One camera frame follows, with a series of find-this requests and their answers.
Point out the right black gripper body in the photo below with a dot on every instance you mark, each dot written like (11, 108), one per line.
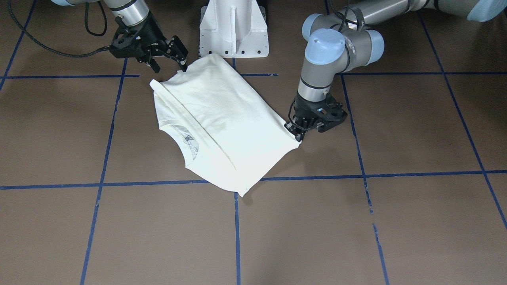
(149, 33)

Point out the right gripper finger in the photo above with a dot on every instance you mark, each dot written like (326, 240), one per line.
(151, 62)
(176, 50)

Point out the cream long-sleeve cat shirt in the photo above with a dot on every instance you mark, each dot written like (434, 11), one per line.
(227, 133)

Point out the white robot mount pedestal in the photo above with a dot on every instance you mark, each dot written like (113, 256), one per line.
(233, 29)

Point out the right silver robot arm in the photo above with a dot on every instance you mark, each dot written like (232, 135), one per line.
(132, 12)

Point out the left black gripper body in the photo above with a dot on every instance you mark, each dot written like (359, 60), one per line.
(302, 110)

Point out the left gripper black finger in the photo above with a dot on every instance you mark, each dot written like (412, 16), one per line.
(297, 130)

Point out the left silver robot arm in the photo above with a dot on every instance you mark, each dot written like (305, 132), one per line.
(347, 39)

